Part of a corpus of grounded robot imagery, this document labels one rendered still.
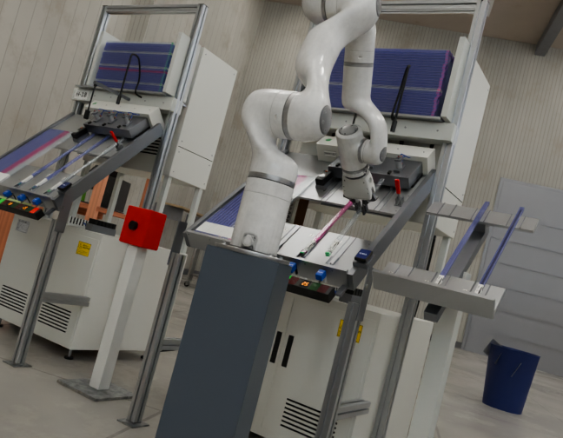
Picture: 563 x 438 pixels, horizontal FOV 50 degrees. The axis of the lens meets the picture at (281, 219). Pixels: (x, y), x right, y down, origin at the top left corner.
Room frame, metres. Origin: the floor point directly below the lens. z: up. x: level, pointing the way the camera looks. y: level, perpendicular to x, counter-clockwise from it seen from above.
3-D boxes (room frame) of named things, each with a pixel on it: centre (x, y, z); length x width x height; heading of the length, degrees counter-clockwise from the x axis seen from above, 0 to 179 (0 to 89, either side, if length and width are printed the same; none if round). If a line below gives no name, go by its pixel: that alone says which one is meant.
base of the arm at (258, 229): (1.49, 0.05, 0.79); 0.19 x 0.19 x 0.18
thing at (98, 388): (2.57, 0.56, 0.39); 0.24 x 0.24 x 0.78; 58
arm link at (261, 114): (1.50, 0.08, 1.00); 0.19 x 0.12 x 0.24; 63
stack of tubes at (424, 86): (2.44, -0.28, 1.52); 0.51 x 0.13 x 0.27; 58
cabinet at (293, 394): (2.58, -0.30, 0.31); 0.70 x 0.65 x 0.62; 58
